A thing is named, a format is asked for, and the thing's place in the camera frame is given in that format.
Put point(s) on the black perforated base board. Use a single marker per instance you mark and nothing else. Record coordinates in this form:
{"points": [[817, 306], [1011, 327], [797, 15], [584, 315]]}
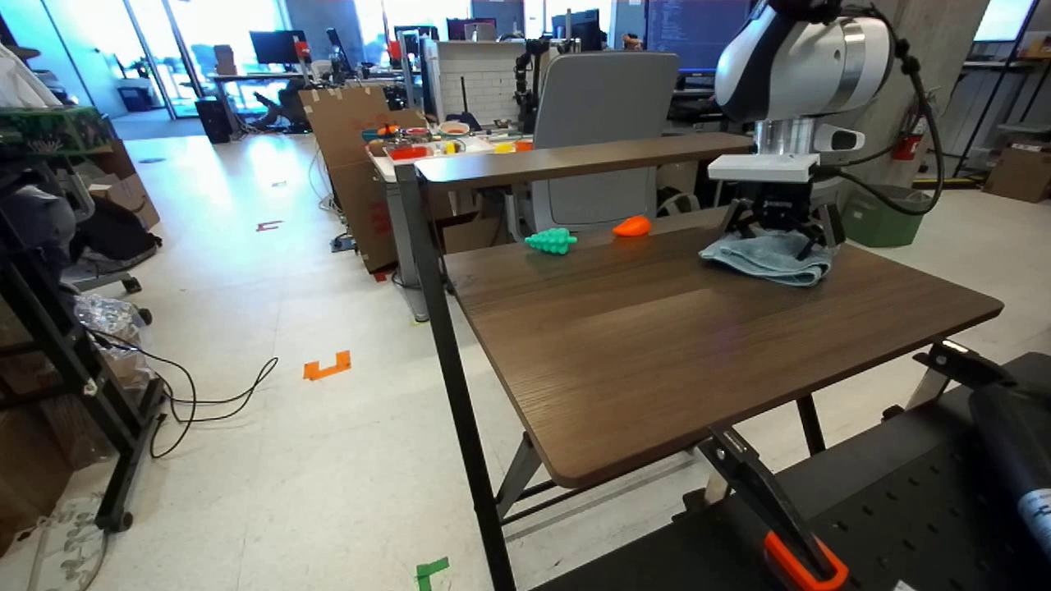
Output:
{"points": [[906, 512]]}

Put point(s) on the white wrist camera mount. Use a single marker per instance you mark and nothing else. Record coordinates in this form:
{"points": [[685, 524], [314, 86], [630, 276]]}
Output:
{"points": [[763, 165]]}

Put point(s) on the large blue monitor screen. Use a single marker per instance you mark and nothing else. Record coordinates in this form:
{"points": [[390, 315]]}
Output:
{"points": [[685, 34]]}

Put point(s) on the green plastic toy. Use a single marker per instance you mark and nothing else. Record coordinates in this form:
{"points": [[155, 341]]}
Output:
{"points": [[548, 241]]}

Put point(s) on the red toy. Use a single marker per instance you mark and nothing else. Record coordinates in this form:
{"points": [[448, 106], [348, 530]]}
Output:
{"points": [[409, 152]]}

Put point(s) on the red fire extinguisher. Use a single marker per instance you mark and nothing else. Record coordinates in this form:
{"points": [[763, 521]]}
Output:
{"points": [[906, 144]]}

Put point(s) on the large brown cardboard sheets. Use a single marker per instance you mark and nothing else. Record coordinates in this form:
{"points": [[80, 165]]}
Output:
{"points": [[348, 142]]}

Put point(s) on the dark cylinder with blue patch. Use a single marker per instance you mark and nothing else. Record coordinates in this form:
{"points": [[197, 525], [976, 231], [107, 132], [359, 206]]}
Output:
{"points": [[1011, 439]]}

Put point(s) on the black metal rack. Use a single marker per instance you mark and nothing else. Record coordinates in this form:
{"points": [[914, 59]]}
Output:
{"points": [[66, 349]]}

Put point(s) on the long wooden bench table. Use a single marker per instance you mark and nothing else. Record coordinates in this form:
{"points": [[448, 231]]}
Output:
{"points": [[569, 161]]}

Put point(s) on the black table frame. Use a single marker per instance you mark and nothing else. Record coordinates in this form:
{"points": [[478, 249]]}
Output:
{"points": [[470, 439]]}

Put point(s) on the small dark monitor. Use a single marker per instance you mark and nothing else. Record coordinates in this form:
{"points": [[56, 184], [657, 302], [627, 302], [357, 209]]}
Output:
{"points": [[277, 48]]}

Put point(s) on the yellow toy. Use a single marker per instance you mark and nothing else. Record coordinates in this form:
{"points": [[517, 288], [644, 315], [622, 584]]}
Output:
{"points": [[505, 144]]}

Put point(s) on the grey office chair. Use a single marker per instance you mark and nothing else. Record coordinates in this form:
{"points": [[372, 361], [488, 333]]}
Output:
{"points": [[601, 98]]}

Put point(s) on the brown cardboard box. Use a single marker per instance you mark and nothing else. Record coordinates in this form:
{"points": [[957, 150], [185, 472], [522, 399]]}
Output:
{"points": [[1019, 171]]}

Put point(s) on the black metal shelf frame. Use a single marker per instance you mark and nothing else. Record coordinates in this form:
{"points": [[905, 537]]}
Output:
{"points": [[990, 86]]}

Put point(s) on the orange floor tape mark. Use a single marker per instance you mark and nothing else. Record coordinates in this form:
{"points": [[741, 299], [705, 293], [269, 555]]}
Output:
{"points": [[326, 368]]}

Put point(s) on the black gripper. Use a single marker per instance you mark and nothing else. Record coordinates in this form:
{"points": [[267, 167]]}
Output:
{"points": [[776, 206]]}

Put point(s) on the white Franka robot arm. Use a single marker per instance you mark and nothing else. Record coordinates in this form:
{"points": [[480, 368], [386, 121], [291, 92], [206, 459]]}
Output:
{"points": [[808, 68]]}

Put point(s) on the white desk partition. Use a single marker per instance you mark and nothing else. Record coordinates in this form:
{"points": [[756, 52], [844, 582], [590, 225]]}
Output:
{"points": [[480, 82]]}

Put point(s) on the light blue towel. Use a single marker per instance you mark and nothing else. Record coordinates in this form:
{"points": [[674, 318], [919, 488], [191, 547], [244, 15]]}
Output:
{"points": [[765, 265]]}

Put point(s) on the green storage bin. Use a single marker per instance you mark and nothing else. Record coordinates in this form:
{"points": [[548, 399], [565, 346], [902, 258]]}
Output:
{"points": [[890, 225]]}

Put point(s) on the orange plastic toy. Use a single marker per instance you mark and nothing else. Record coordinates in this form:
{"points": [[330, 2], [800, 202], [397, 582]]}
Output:
{"points": [[630, 229]]}

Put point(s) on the black trash bin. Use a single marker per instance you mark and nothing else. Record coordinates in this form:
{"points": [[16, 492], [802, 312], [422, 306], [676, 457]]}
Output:
{"points": [[213, 118]]}

